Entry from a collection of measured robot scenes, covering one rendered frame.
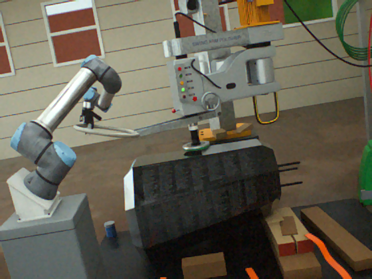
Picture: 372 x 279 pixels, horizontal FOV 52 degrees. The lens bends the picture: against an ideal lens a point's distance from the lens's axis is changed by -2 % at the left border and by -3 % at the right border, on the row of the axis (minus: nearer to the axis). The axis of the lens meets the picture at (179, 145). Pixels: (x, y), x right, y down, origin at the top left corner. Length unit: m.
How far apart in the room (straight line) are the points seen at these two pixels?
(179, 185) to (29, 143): 1.16
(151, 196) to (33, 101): 7.00
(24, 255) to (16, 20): 7.87
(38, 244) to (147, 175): 1.08
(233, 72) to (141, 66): 6.09
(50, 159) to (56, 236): 0.39
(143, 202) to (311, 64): 7.45
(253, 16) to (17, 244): 2.31
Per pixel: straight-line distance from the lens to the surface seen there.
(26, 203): 2.12
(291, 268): 2.69
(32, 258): 2.16
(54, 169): 2.09
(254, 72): 3.21
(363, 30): 4.89
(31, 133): 2.11
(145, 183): 2.84
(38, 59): 9.43
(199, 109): 2.95
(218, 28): 3.74
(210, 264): 2.80
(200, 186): 2.77
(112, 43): 9.09
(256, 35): 3.13
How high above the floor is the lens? 1.50
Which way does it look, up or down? 12 degrees down
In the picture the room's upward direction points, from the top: 10 degrees counter-clockwise
